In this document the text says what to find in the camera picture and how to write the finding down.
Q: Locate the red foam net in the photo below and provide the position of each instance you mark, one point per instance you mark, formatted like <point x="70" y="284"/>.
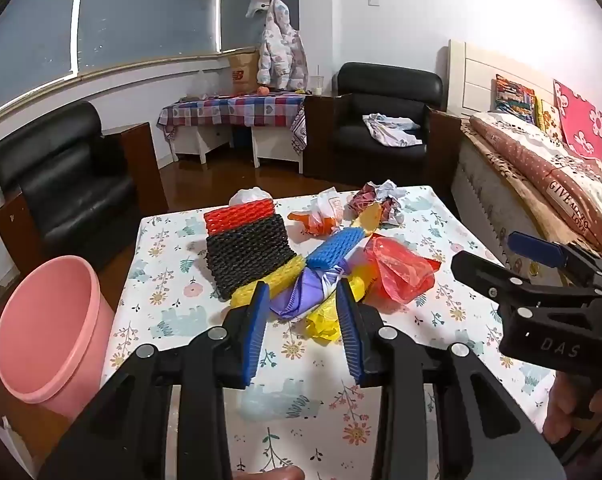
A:
<point x="236" y="217"/>

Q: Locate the yellow plastic bag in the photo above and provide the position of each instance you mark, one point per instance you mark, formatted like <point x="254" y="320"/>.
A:
<point x="323" y="325"/>

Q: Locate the black foam net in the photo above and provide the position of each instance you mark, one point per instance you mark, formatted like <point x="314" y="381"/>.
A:
<point x="251" y="255"/>

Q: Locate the black leather armchair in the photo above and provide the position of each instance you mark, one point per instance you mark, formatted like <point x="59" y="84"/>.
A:
<point x="71" y="180"/>
<point x="381" y="90"/>

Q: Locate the purple plastic bag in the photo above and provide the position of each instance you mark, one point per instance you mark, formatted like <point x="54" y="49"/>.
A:
<point x="306" y="290"/>

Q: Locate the white bed headboard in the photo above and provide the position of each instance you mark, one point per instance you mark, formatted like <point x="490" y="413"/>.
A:
<point x="476" y="80"/>

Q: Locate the frosted glass window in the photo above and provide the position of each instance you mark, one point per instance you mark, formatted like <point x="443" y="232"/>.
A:
<point x="131" y="10"/>

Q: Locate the large yellow foam net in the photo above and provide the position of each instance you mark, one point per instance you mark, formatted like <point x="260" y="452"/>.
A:
<point x="286" y="272"/>

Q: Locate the orange white plastic bag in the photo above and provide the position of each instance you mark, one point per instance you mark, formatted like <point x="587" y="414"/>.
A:
<point x="321" y="215"/>

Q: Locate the crumpled light clothes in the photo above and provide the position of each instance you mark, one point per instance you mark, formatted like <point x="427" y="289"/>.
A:
<point x="391" y="127"/>

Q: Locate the blue foam net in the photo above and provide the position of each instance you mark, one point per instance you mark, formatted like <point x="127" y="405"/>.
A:
<point x="333" y="250"/>

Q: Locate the white cap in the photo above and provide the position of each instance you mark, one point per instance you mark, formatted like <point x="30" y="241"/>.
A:
<point x="256" y="7"/>

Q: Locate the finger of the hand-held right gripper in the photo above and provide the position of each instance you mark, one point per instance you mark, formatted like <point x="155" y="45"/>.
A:
<point x="536" y="249"/>
<point x="481" y="270"/>

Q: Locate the yellow orange foam net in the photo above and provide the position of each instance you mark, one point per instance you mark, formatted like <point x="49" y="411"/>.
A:
<point x="371" y="217"/>

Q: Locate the plastic cup with straw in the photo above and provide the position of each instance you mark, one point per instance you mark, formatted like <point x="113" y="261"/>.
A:
<point x="316" y="85"/>

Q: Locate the white patterned puffer jacket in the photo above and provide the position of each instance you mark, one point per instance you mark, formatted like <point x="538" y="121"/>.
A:
<point x="281" y="55"/>

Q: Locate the white paper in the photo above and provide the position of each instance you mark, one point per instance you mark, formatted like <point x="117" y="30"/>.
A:
<point x="390" y="195"/>

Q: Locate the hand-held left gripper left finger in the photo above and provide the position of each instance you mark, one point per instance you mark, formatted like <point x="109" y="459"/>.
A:
<point x="256" y="330"/>

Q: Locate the blue storage box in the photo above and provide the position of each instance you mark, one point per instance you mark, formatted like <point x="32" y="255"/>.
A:
<point x="242" y="137"/>

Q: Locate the white desk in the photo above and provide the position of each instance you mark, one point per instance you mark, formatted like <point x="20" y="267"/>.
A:
<point x="276" y="145"/>

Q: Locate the person's right hand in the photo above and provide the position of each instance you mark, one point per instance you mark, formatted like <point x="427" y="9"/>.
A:
<point x="561" y="410"/>

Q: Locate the side table with checkered cloth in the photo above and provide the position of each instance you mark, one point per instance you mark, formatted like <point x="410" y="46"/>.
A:
<point x="241" y="107"/>

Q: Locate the patterned wrapper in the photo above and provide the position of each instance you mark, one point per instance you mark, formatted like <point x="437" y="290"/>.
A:
<point x="361" y="200"/>

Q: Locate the yellow pillow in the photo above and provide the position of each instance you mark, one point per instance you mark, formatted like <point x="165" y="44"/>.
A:
<point x="548" y="117"/>

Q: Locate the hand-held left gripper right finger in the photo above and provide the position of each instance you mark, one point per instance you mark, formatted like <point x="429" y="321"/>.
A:
<point x="348" y="335"/>

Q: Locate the person's left hand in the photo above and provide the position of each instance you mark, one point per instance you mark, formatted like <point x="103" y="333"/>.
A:
<point x="266" y="474"/>

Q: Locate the clear plastic bag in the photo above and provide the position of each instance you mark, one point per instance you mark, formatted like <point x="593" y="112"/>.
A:
<point x="201" y="87"/>

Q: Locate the pink plastic bucket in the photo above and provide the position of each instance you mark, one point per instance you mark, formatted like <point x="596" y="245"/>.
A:
<point x="46" y="330"/>

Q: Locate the pink flowered pillow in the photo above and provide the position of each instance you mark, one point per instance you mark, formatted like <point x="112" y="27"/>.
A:
<point x="581" y="120"/>

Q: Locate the brown paper bag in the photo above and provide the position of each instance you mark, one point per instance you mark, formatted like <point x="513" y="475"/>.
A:
<point x="243" y="75"/>

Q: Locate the red plastic bag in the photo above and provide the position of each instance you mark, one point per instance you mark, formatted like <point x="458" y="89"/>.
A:
<point x="401" y="270"/>

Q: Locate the colourful patterned pillow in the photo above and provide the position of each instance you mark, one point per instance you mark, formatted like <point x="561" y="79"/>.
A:
<point x="513" y="97"/>

